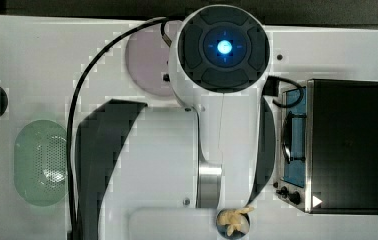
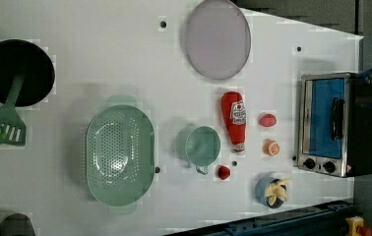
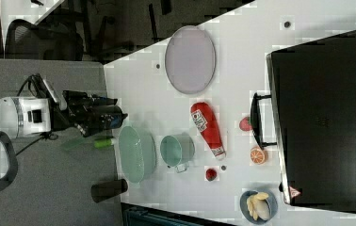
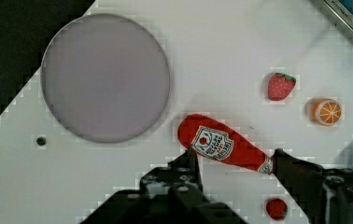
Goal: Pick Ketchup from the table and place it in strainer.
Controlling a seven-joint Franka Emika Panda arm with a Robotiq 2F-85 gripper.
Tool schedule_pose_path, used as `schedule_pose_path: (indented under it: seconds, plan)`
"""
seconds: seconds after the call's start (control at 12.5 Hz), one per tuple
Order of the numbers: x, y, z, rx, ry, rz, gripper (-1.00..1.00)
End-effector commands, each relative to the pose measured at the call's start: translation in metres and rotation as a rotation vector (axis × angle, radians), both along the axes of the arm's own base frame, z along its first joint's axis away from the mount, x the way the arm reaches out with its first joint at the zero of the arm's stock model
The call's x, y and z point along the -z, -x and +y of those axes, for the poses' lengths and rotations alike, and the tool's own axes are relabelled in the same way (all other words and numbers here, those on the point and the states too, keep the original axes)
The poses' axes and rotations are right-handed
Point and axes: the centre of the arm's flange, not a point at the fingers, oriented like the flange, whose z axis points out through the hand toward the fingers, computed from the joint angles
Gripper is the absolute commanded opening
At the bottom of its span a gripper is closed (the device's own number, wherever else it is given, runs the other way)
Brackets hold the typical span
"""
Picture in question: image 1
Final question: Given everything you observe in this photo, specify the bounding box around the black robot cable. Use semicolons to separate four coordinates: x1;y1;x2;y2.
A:
66;16;169;240

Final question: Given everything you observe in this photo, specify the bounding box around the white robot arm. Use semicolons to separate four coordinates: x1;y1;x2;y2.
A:
98;5;270;240

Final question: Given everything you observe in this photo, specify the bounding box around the blue bowl with chips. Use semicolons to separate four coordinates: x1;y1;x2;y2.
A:
216;206;254;237

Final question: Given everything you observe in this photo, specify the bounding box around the black toaster oven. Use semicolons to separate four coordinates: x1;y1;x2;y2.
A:
274;79;378;215

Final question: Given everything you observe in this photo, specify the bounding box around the purple round plate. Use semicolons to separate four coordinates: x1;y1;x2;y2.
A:
125;24;173;98

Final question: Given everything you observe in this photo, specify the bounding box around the green oval strainer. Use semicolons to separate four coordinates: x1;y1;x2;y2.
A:
14;120;67;207

